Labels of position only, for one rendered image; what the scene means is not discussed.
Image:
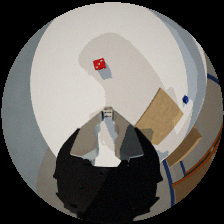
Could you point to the tan square mat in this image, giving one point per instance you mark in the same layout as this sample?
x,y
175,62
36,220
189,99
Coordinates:
x,y
160,117

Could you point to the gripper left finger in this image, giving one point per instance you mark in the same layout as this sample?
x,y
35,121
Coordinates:
x,y
82,144

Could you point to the beige die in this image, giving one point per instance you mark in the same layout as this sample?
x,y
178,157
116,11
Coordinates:
x,y
107,112

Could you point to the red die with white pips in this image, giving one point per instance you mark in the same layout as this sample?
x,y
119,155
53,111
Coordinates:
x,y
99,64

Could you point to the blue die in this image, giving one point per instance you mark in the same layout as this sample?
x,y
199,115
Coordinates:
x,y
185,99

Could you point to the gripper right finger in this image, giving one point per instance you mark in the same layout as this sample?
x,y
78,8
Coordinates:
x,y
132,145

